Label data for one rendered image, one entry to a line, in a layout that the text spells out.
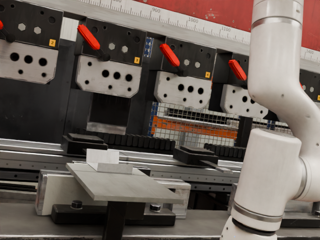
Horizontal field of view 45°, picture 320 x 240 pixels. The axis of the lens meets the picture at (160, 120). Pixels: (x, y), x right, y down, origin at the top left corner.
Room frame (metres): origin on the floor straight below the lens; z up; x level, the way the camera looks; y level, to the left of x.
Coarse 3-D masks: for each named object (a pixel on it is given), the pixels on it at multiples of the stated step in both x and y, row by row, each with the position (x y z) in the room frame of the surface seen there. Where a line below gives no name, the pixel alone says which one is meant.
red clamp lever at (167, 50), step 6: (162, 48) 0.93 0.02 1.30; (168, 48) 0.93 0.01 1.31; (168, 54) 0.93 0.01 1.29; (174, 54) 0.94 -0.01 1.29; (168, 60) 0.95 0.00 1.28; (174, 60) 0.94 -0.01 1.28; (174, 66) 0.95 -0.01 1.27; (180, 66) 0.95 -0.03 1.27; (180, 72) 0.96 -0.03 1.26; (186, 72) 0.95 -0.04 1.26
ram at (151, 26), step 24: (24, 0) 0.83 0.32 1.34; (48, 0) 0.85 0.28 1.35; (72, 0) 0.87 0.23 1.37; (144, 0) 0.94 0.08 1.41; (168, 0) 0.97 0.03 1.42; (192, 0) 1.00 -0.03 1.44; (216, 0) 1.02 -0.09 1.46; (240, 0) 1.06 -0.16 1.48; (312, 0) 1.16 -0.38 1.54; (120, 24) 0.92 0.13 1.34; (144, 24) 0.95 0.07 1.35; (168, 24) 0.97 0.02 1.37; (240, 24) 1.06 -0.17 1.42; (312, 24) 1.16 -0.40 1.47; (216, 48) 1.04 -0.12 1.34; (240, 48) 1.07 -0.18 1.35; (312, 48) 1.17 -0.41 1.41
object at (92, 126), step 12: (96, 96) 0.94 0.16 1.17; (108, 96) 0.95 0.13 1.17; (96, 108) 0.94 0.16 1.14; (108, 108) 0.95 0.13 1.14; (120, 108) 0.97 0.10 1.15; (96, 120) 0.94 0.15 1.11; (108, 120) 0.96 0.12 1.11; (120, 120) 0.97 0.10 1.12; (108, 132) 0.97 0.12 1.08; (120, 132) 0.98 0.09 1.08
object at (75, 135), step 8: (64, 136) 1.20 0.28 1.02; (72, 136) 1.14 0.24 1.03; (80, 136) 1.17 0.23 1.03; (88, 136) 1.20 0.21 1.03; (96, 136) 1.23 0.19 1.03; (64, 144) 1.16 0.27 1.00; (72, 144) 1.12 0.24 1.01; (80, 144) 1.13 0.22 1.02; (88, 144) 1.14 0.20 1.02; (96, 144) 1.15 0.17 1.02; (104, 144) 1.16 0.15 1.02; (72, 152) 1.12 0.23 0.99; (80, 152) 1.13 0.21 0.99
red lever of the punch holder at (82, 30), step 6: (78, 30) 0.86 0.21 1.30; (84, 30) 0.85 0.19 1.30; (84, 36) 0.85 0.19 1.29; (90, 36) 0.85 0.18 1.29; (90, 42) 0.86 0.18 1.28; (96, 42) 0.86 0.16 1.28; (96, 48) 0.86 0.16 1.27; (102, 54) 0.87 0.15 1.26; (108, 54) 0.87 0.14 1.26; (102, 60) 0.88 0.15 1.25; (108, 60) 0.87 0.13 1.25
